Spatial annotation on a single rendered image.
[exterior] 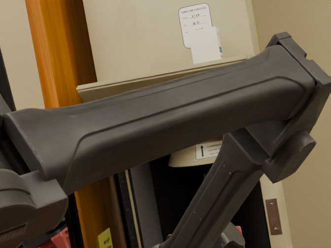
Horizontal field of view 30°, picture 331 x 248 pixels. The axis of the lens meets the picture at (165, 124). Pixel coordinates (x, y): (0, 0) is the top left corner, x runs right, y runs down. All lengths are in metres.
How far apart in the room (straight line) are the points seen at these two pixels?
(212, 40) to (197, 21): 0.10
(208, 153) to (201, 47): 0.23
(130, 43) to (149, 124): 0.76
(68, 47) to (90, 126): 0.83
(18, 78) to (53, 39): 0.60
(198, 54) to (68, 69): 0.29
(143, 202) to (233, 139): 0.62
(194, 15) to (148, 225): 0.45
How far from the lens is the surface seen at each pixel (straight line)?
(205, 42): 1.11
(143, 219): 1.29
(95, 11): 1.26
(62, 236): 1.05
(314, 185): 1.63
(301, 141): 0.67
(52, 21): 1.24
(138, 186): 1.28
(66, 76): 1.25
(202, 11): 1.20
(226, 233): 1.00
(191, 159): 1.23
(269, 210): 1.21
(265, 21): 1.61
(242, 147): 0.71
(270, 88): 0.58
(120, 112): 0.47
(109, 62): 1.25
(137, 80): 1.11
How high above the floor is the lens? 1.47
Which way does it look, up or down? 3 degrees down
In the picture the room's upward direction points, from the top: 10 degrees counter-clockwise
